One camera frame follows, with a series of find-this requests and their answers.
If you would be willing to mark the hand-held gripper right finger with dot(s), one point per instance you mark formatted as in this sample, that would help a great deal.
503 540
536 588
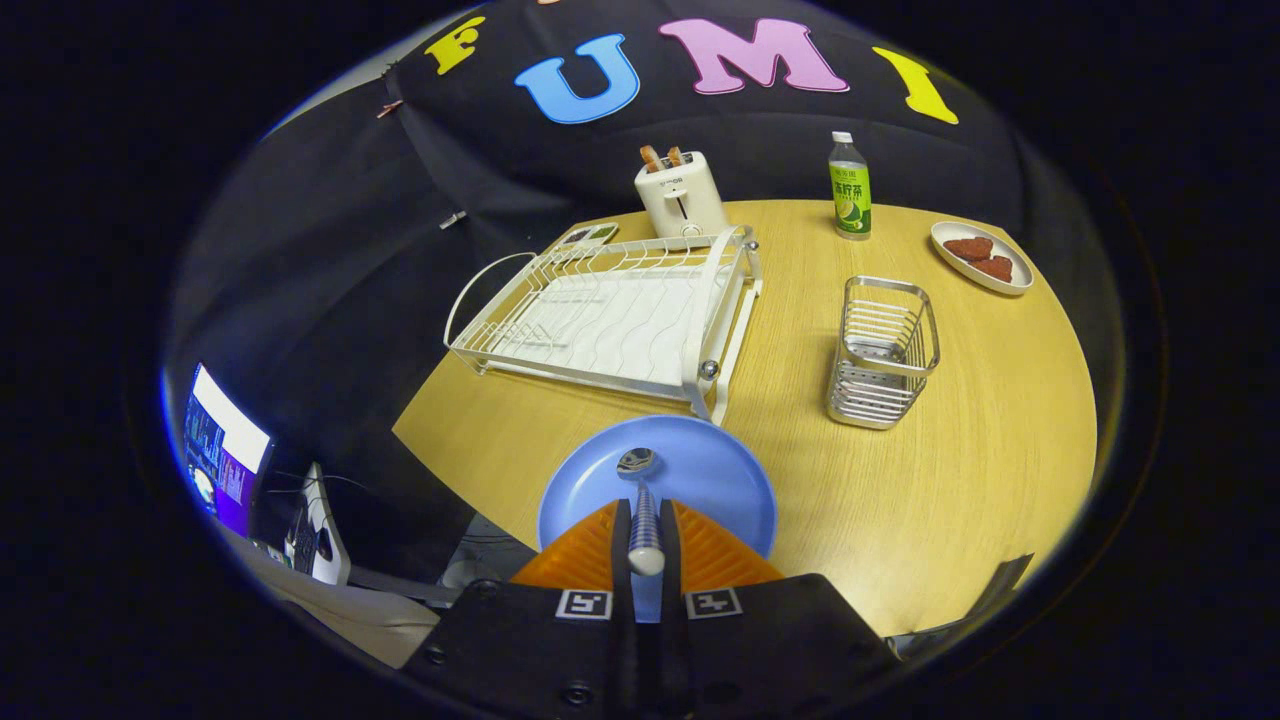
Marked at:
673 590

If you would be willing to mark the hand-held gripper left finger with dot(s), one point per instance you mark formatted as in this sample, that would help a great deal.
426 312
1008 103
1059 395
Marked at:
622 560

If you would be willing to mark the blue plate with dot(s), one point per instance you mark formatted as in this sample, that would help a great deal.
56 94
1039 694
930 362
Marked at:
700 470

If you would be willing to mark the white divided snack plate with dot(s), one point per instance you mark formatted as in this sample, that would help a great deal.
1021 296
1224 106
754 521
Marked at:
590 234

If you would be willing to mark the white oval dish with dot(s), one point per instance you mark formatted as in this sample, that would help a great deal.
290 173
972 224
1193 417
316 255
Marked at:
1022 278

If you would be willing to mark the white toaster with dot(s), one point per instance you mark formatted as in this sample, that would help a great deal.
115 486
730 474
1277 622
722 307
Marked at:
680 195

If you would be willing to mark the white clip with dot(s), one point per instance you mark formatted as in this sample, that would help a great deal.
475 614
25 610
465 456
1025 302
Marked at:
452 219

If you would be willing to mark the black backdrop cloth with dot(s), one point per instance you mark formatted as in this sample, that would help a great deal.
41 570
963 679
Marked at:
330 300

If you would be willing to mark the computer monitor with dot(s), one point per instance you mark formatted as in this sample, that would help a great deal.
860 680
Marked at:
225 450

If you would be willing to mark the green label drink bottle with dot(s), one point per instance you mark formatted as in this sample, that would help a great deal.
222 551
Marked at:
850 200

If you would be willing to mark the red cookie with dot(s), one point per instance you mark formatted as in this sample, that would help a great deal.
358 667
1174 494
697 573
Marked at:
968 248
995 268

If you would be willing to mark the pink clip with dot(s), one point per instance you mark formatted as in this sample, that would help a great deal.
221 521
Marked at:
390 108

